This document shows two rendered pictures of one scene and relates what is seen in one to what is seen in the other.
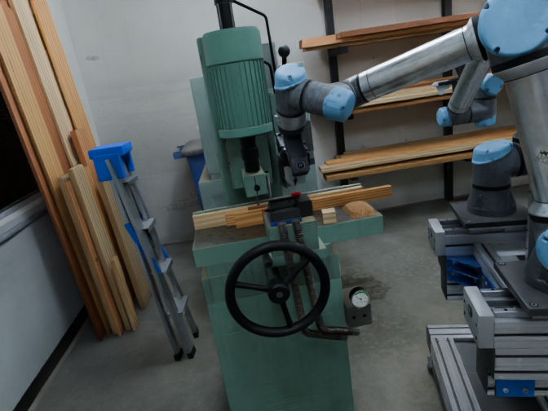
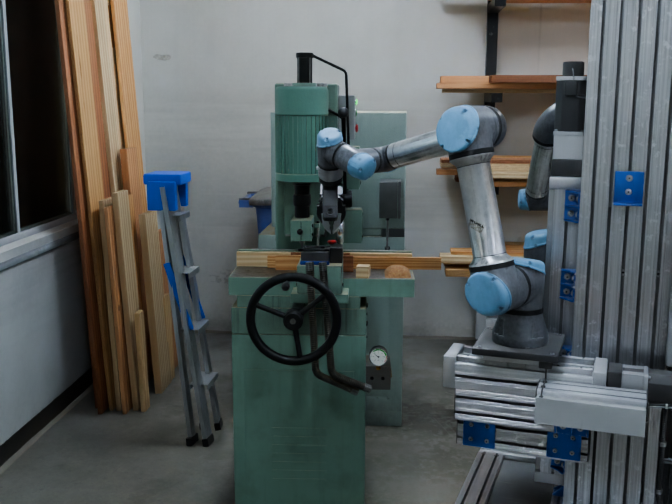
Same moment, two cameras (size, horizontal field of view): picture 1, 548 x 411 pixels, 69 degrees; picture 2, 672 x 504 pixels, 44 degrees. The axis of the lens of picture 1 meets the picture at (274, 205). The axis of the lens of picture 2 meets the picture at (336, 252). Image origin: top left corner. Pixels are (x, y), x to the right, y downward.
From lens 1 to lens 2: 150 cm
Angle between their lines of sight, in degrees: 10
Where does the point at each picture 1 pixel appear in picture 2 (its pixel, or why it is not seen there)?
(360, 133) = (518, 218)
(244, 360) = (257, 402)
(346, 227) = (376, 284)
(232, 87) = (292, 136)
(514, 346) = (470, 387)
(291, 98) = (326, 155)
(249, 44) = (314, 102)
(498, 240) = not seen: hidden behind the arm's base
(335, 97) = (356, 160)
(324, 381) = (336, 447)
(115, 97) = (179, 112)
